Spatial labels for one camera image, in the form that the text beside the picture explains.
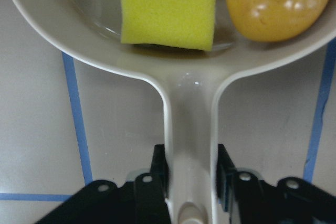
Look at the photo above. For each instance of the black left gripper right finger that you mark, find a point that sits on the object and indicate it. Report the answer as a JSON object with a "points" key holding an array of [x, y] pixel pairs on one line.
{"points": [[249, 199]]}

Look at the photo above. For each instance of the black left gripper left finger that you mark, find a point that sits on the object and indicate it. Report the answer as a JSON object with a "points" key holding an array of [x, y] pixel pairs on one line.
{"points": [[101, 201]]}

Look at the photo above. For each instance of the brown plastic potato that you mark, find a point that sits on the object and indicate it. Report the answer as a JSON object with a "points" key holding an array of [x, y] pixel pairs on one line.
{"points": [[274, 20]]}

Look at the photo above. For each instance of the yellow green sponge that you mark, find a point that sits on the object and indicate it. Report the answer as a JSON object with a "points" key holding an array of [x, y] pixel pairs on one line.
{"points": [[185, 24]]}

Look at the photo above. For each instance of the beige plastic dustpan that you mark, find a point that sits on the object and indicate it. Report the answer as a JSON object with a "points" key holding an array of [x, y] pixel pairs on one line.
{"points": [[190, 82]]}

